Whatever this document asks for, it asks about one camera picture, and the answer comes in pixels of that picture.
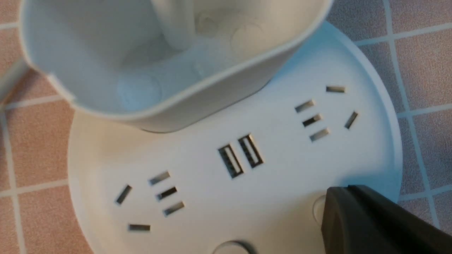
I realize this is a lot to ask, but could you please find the white lamp power cord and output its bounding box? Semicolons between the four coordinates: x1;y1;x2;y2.
0;58;30;106

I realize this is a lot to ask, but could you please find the white desk lamp base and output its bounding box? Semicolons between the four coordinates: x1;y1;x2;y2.
19;0;402;254

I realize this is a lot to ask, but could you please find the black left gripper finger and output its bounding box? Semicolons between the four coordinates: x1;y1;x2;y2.
321;185;452;254

